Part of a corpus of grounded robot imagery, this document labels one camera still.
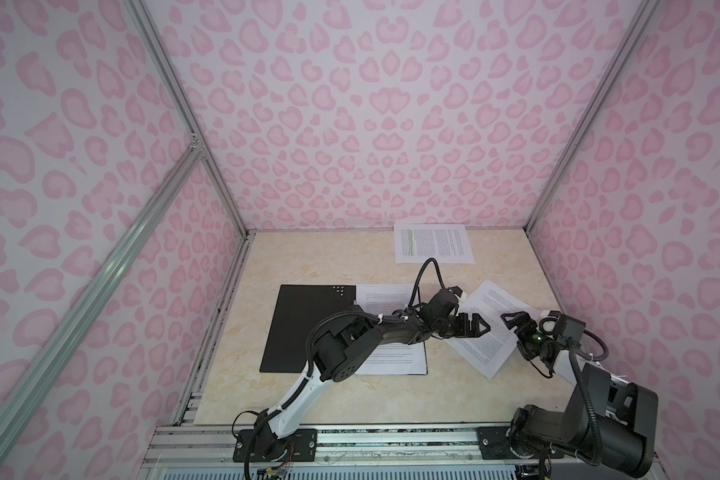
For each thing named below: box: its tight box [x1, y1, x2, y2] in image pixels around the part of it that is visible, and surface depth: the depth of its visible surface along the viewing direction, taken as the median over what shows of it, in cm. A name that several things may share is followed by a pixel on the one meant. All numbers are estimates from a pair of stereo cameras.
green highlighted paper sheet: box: [394, 224, 475, 264], surface depth 120 cm
